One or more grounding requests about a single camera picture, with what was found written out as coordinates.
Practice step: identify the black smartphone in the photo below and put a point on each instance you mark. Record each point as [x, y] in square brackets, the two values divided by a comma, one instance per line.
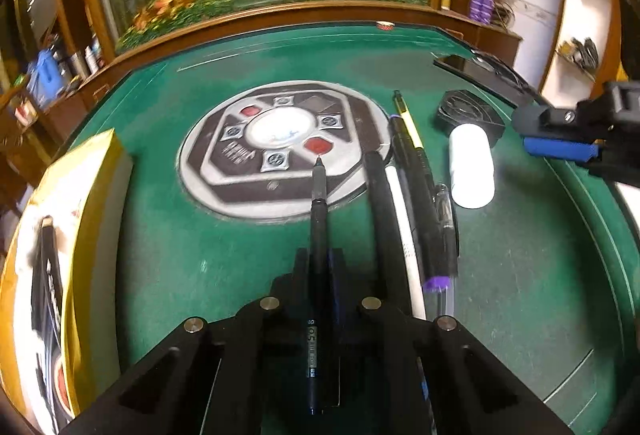
[465, 64]

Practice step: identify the wooden cabinet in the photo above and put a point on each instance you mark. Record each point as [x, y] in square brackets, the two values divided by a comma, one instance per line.
[60, 120]

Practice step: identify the yellow and black pen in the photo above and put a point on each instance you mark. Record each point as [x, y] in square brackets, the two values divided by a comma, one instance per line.
[411, 130]

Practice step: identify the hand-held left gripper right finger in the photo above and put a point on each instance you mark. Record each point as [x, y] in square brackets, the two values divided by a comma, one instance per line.
[336, 285]

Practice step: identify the blue water jug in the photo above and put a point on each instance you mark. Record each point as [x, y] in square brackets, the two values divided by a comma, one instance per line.
[45, 75]

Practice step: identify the black tape roll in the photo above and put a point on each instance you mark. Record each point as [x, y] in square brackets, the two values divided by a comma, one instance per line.
[62, 380]

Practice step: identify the white pen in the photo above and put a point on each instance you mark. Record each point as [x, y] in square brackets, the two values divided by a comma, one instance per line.
[407, 245]

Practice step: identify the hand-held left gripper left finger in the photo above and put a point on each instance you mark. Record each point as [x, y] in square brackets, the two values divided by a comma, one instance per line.
[300, 275]

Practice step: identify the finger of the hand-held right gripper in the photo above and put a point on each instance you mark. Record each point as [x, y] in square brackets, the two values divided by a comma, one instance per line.
[550, 122]
[560, 149]

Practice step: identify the black gel pen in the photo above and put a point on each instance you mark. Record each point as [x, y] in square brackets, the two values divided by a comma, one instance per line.
[316, 195]

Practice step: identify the white bottle black cap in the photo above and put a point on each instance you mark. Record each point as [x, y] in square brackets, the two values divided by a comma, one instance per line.
[472, 170]

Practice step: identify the gold cardboard box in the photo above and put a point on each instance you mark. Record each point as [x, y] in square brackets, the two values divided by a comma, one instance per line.
[95, 195]

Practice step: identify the transparent ballpoint pen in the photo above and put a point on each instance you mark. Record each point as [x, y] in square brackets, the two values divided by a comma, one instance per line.
[442, 205]

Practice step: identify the small red white cap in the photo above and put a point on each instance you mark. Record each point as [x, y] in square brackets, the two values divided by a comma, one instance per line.
[385, 25]

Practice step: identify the black marker purple cap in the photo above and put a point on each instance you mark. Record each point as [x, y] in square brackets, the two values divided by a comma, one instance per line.
[427, 205]

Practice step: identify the thick black marker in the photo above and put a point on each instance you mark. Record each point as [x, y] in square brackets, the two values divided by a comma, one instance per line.
[382, 205]

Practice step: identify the round table control panel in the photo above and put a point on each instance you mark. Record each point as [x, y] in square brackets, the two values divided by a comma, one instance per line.
[225, 185]

